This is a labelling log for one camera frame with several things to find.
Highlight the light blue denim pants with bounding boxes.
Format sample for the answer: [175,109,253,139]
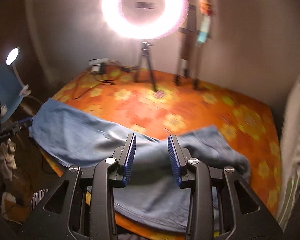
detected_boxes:
[29,99,250,232]

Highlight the gloved left hand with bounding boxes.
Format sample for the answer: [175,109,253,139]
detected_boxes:
[0,138,17,181]

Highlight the blue plastic chair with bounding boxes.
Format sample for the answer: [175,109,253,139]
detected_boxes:
[0,63,23,124]

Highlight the orange floral bed sheet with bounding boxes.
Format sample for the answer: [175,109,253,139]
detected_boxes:
[41,68,283,240]

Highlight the white clip desk lamp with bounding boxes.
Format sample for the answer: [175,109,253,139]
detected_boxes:
[6,47,31,97]

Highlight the striped pants knee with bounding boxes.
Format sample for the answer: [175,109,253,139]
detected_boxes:
[31,189,49,210]

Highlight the black power adapter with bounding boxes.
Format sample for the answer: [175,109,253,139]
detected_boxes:
[98,62,107,75]

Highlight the tall folded tripod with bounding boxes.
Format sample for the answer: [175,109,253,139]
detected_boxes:
[174,0,199,86]

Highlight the white power strip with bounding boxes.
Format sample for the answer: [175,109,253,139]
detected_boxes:
[88,58,109,73]

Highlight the small black tripod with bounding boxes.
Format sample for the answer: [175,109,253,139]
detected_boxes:
[134,40,158,92]

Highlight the colourful cloth on tripod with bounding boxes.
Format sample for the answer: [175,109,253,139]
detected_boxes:
[196,0,212,47]

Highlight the bright ring light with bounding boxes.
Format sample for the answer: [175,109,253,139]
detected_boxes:
[101,0,189,40]

